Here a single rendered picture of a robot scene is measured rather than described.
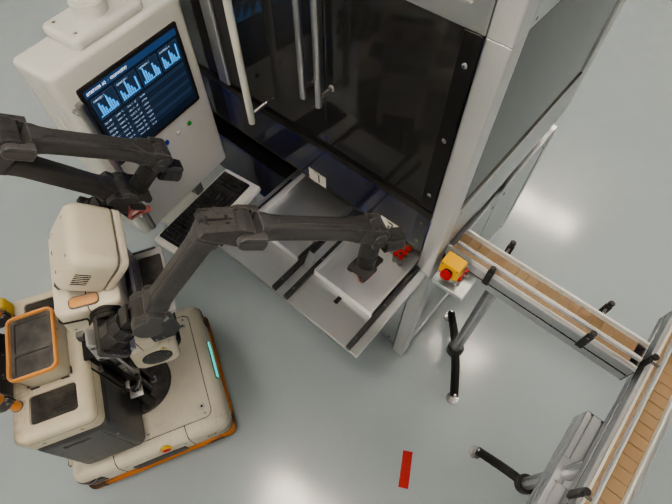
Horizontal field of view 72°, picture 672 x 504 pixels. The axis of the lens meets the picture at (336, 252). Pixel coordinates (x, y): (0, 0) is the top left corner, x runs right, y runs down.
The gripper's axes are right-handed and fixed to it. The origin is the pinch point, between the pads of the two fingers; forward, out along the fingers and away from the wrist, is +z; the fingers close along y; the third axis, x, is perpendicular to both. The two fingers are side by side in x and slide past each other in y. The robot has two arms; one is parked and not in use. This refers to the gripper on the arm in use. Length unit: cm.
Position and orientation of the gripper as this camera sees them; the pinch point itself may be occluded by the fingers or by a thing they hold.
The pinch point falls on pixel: (360, 280)
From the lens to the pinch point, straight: 145.9
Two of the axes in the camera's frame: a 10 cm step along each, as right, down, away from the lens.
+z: -1.2, 6.2, 7.7
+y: 6.3, -5.5, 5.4
